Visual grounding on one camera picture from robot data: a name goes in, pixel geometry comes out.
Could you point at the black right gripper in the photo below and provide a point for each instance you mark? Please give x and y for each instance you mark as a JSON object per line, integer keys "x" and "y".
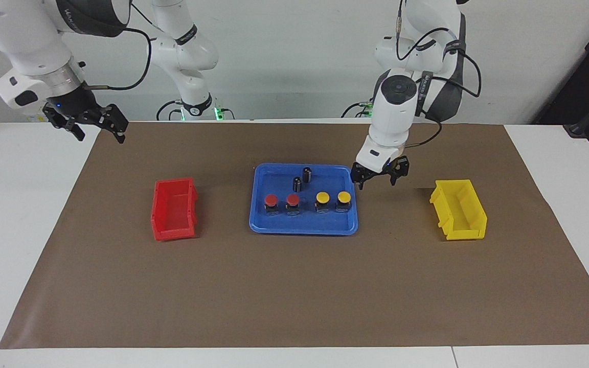
{"x": 72, "y": 99}

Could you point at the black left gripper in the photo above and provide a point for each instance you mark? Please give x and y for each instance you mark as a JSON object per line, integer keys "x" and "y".
{"x": 379, "y": 174}

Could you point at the yellow push button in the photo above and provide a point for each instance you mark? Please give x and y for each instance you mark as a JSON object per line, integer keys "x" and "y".
{"x": 322, "y": 197}
{"x": 343, "y": 196}

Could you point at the red push button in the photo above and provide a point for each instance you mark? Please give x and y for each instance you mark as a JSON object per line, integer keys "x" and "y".
{"x": 271, "y": 199}
{"x": 292, "y": 199}

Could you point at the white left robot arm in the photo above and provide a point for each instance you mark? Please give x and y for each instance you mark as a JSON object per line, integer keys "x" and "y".
{"x": 397, "y": 112}

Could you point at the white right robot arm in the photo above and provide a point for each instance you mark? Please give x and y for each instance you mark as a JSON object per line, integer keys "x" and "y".
{"x": 18, "y": 30}

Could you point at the blue plastic tray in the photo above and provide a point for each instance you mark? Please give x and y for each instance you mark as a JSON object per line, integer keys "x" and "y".
{"x": 304, "y": 222}

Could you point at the black cylindrical capacitor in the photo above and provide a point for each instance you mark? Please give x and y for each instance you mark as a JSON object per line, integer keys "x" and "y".
{"x": 307, "y": 174}
{"x": 297, "y": 184}

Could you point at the yellow plastic bin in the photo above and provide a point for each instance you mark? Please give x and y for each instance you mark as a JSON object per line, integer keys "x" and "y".
{"x": 460, "y": 209}

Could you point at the red plastic bin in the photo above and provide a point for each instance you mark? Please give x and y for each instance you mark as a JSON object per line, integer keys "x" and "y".
{"x": 172, "y": 209}

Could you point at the brown table mat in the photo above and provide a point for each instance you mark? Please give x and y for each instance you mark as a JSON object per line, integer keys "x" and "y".
{"x": 294, "y": 286}

